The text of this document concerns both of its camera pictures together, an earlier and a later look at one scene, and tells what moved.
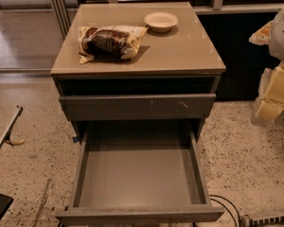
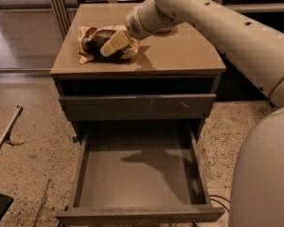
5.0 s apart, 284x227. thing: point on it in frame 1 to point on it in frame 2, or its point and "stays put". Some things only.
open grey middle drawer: [134, 175] stays put
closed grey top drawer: [137, 107] stays put
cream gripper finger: [275, 91] to [115, 43]
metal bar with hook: [7, 135] stays put
